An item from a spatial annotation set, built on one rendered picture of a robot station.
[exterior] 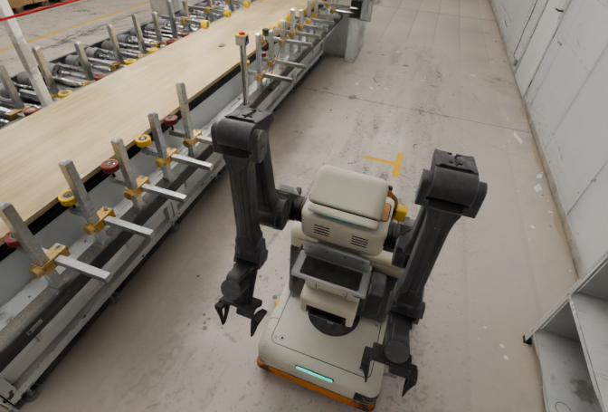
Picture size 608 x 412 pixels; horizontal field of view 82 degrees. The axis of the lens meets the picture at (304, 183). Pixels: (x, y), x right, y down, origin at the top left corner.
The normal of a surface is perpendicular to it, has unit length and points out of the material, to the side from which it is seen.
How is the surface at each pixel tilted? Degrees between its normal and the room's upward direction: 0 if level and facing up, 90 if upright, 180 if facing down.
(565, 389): 0
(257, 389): 0
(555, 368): 0
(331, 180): 43
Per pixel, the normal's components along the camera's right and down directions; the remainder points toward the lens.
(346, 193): -0.19, -0.16
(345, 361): 0.05, -0.76
